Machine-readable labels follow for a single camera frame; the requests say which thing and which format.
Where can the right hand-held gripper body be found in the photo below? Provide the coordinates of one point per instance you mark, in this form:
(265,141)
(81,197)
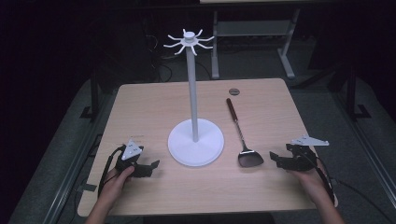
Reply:
(300,158)

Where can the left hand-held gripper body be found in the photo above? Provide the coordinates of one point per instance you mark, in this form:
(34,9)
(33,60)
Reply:
(130,151)

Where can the white utensil rack stand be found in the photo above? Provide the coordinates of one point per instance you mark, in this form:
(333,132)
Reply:
(196,146)

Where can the person's right hand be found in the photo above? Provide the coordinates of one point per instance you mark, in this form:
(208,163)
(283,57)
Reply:
(311,182)

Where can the person's left hand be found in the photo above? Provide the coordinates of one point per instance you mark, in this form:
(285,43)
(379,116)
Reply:
(116,183)

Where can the grey tape strip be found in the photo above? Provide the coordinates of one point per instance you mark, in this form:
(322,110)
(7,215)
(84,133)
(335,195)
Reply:
(88,187)

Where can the black metal stand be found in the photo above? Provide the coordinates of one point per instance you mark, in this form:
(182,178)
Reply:
(94,96)
(351,93)

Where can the aluminium floor rail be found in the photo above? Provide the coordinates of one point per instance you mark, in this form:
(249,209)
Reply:
(370,152)
(70,174)

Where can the grey metal frame desk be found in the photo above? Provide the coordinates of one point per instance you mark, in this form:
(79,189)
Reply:
(249,28)

